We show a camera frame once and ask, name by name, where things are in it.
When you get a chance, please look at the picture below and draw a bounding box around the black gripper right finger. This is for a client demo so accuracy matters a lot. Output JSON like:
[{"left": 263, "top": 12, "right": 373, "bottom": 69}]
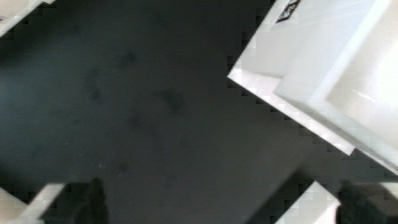
[{"left": 335, "top": 182, "right": 398, "bottom": 224}]

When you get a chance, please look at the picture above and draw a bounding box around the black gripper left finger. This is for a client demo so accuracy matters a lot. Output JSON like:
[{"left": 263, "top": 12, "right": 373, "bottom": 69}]
[{"left": 40, "top": 178, "right": 110, "bottom": 224}]

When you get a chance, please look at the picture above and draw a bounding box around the white drawer cabinet frame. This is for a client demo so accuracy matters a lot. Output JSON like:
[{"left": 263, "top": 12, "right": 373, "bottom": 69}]
[{"left": 227, "top": 0, "right": 398, "bottom": 174}]

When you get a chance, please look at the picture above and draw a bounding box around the white front drawer box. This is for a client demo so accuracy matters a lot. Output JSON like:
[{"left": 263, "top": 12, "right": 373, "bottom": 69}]
[{"left": 0, "top": 0, "right": 55, "bottom": 37}]

